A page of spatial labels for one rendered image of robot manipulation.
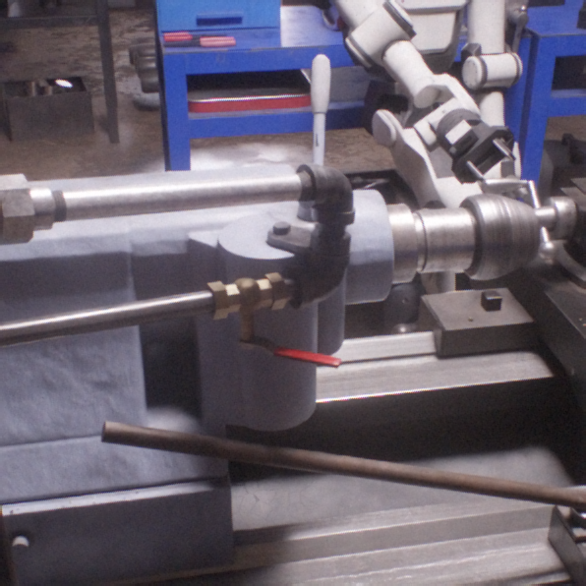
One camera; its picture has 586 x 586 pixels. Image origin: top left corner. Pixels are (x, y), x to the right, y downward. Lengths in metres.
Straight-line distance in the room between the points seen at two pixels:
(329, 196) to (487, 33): 1.68
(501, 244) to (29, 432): 0.48
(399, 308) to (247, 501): 1.26
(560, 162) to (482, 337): 2.13
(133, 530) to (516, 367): 0.57
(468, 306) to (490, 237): 0.36
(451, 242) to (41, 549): 0.48
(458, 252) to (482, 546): 0.29
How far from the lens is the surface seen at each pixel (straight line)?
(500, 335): 1.24
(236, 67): 2.64
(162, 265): 0.81
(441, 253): 0.91
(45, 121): 4.64
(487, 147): 1.68
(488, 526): 0.97
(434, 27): 2.20
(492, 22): 2.37
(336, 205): 0.72
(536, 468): 1.25
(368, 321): 2.94
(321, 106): 0.83
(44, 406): 0.85
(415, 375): 1.19
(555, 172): 3.29
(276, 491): 1.17
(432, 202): 2.05
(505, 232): 0.92
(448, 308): 1.26
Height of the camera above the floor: 1.49
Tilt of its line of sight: 29 degrees down
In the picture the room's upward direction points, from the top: straight up
